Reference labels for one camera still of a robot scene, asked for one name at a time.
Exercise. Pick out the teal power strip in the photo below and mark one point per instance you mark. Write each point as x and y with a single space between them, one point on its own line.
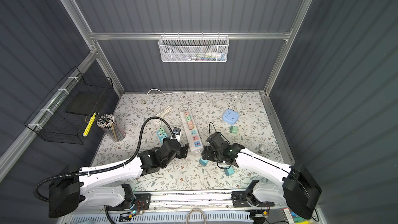
161 136

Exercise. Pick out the green plug adapter right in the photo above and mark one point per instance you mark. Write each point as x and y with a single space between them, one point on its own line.
233 129

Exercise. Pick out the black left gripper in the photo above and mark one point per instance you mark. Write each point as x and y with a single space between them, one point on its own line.
182 153

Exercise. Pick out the pencil cup holder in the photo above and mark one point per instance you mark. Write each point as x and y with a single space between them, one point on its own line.
110 126

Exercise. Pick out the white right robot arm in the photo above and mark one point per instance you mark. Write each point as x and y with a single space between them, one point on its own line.
293 185

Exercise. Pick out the yellow marker pen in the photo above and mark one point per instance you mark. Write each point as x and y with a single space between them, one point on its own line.
89 125

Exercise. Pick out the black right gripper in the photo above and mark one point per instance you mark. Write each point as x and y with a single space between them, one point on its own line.
205 153

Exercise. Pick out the blue square power socket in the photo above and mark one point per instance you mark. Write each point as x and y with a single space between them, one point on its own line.
230 117

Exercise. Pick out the white wire mesh basket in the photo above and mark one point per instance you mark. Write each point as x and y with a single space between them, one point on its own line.
194 49

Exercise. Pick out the white multicolour power strip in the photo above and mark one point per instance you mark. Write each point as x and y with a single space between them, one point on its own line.
193 136

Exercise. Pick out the black wire mesh basket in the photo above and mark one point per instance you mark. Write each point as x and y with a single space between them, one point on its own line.
64 117

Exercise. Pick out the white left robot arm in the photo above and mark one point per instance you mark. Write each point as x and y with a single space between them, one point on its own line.
77 188

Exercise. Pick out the dusty pink plug adapter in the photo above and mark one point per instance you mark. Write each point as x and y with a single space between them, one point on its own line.
190 125

